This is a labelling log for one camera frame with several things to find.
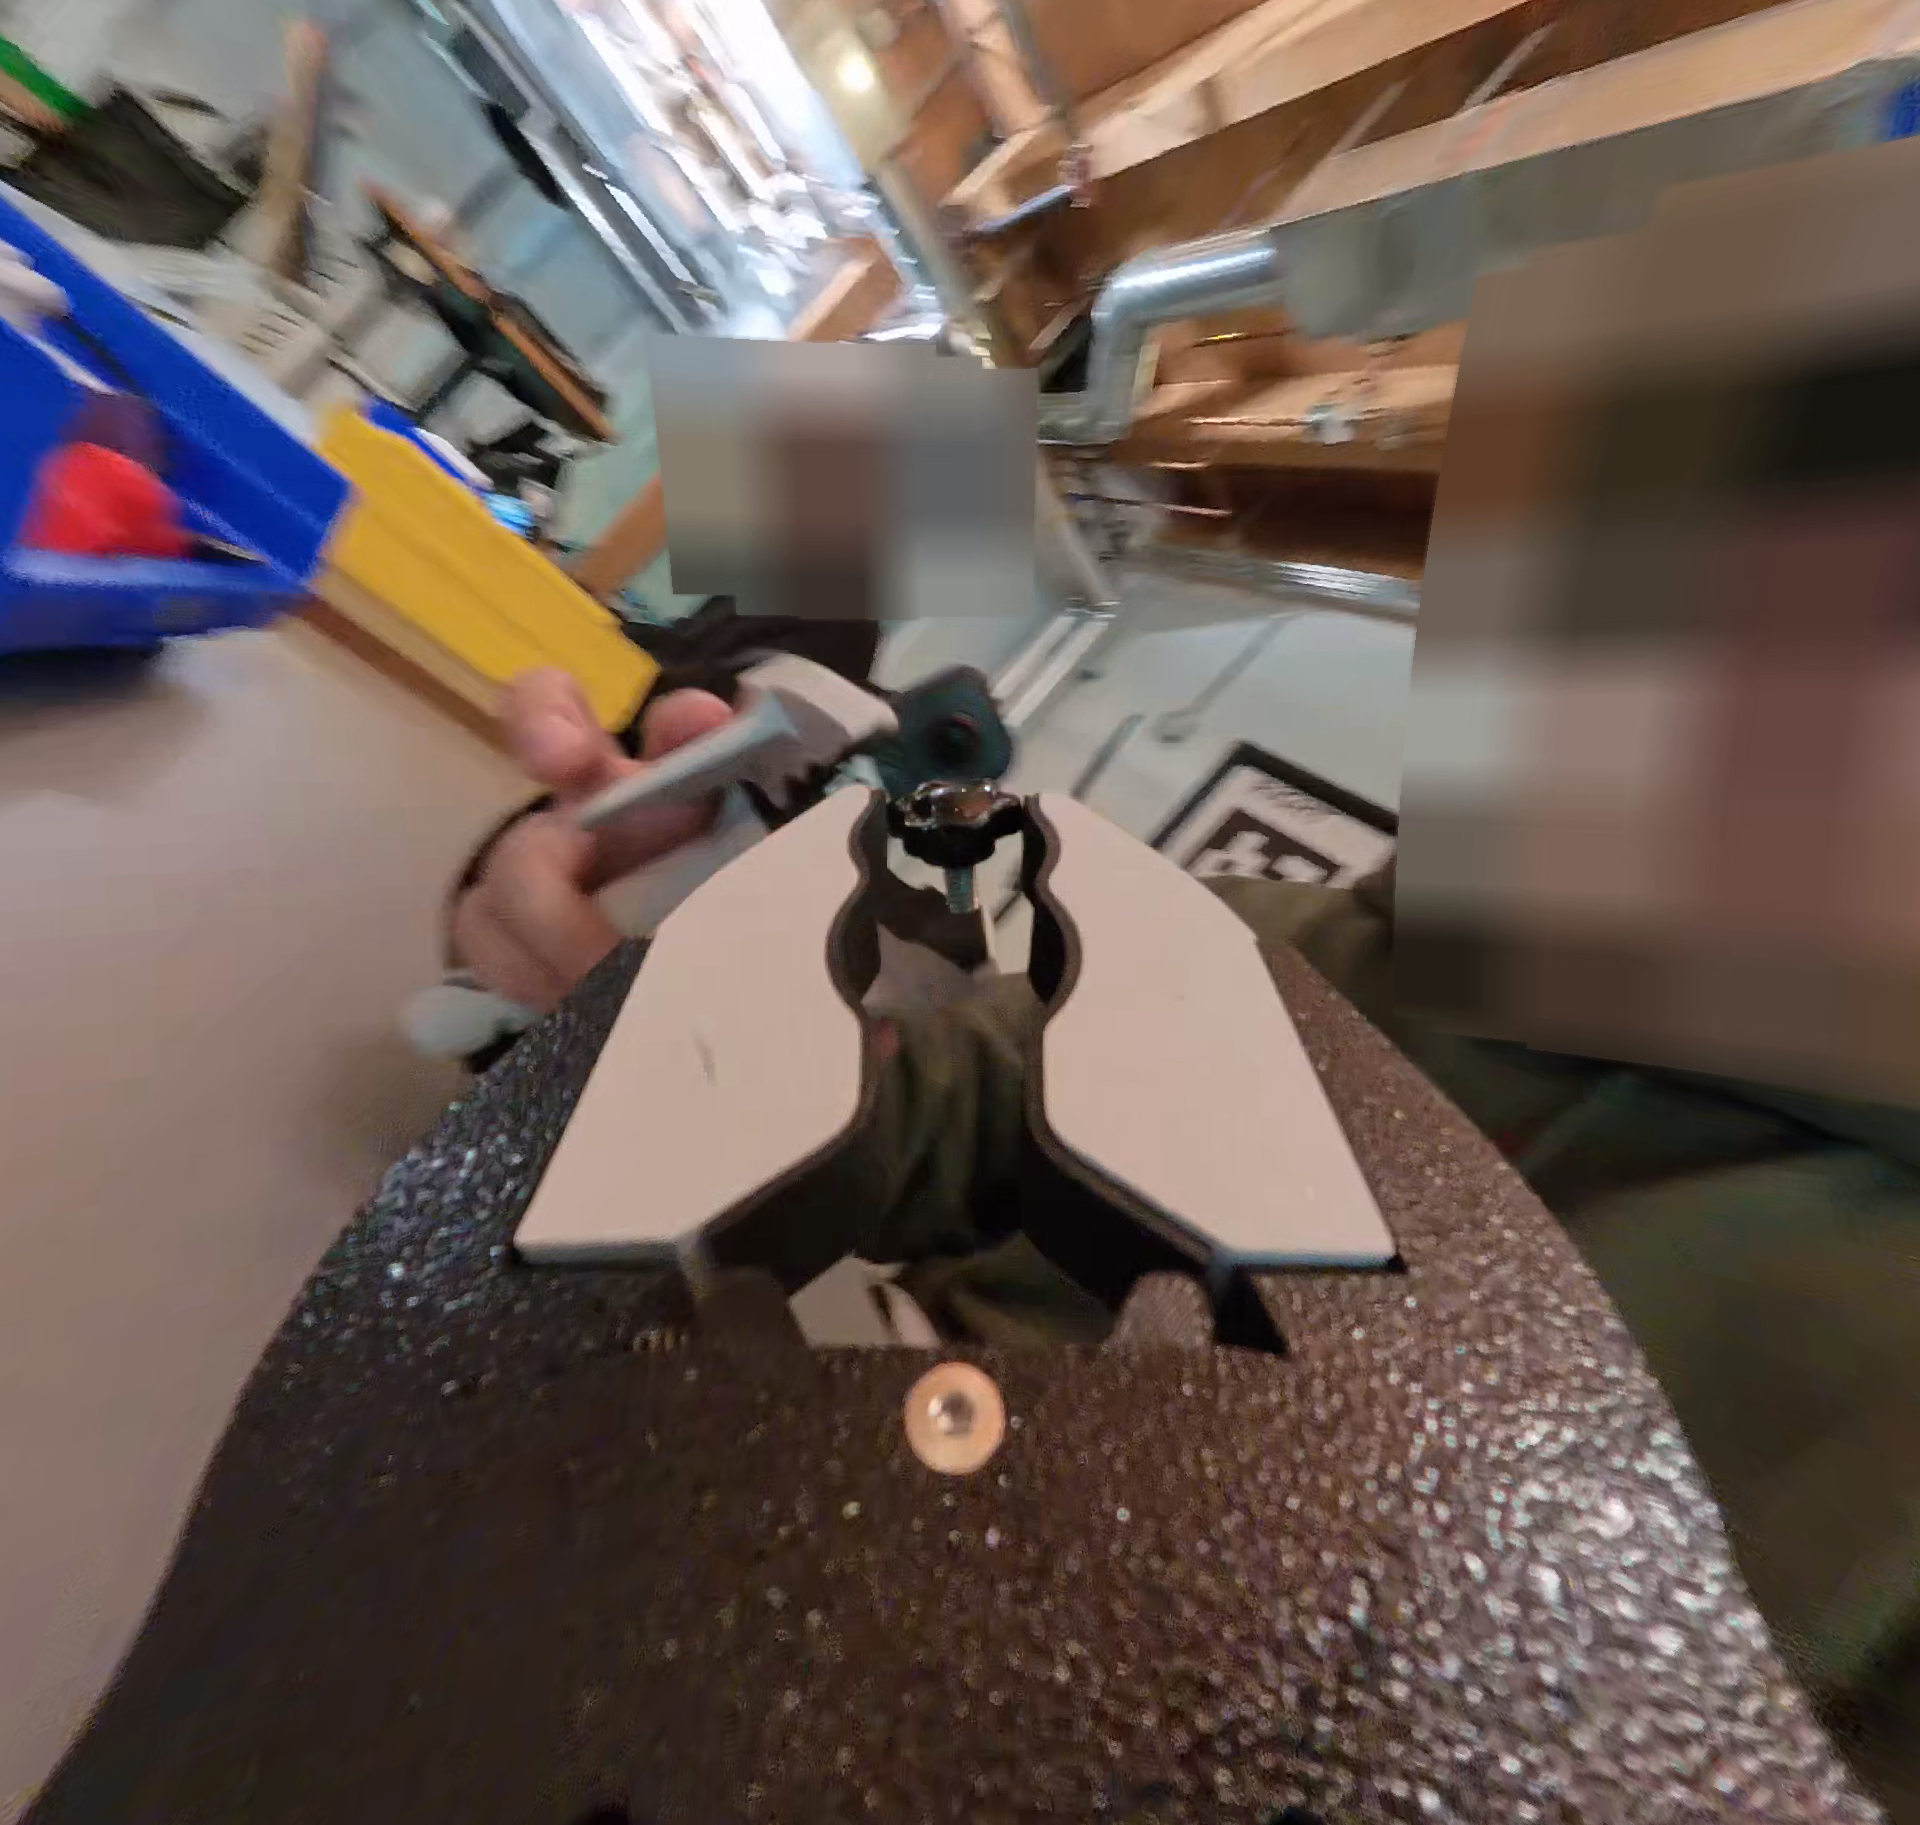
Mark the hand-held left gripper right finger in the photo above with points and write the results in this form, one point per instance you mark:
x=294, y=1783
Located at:
x=1200, y=1075

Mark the blue plastic bin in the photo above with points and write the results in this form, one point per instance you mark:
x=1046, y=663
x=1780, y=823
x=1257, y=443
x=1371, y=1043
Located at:
x=181, y=401

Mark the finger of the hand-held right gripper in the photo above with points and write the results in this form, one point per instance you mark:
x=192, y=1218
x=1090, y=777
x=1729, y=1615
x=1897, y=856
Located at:
x=817, y=701
x=676, y=775

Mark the person's right hand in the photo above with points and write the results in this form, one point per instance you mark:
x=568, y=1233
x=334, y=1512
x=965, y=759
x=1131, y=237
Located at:
x=525, y=911

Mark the dark round object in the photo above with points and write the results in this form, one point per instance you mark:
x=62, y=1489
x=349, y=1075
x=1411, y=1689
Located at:
x=937, y=706

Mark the printed marker sheet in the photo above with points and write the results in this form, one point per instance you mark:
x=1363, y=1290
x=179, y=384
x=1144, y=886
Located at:
x=1275, y=835

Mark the yellow plastic bin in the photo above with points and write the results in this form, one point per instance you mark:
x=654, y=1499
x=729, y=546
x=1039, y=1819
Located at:
x=480, y=581

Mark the black knob screw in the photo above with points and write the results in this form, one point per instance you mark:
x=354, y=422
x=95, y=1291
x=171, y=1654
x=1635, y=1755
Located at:
x=961, y=811

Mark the red block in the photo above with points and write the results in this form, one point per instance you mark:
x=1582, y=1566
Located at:
x=105, y=497

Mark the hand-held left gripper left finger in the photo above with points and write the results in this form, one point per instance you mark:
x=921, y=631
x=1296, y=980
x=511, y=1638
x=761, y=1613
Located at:
x=705, y=1075

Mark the silver air duct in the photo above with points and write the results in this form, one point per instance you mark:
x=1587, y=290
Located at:
x=1155, y=298

